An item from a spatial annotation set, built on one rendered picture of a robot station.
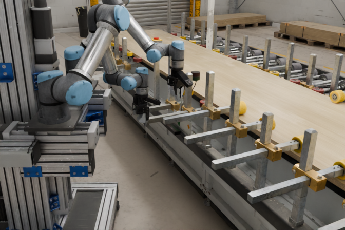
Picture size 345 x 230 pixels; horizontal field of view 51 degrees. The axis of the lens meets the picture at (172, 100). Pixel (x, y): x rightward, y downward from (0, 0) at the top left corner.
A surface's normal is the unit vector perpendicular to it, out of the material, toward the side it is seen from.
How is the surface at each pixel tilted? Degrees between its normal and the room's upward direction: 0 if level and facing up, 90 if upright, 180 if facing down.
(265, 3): 90
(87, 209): 0
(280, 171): 90
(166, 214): 0
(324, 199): 90
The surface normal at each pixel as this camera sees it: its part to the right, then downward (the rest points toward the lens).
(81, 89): 0.81, 0.30
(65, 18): 0.53, 0.31
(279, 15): -0.85, 0.18
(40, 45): 0.04, 0.36
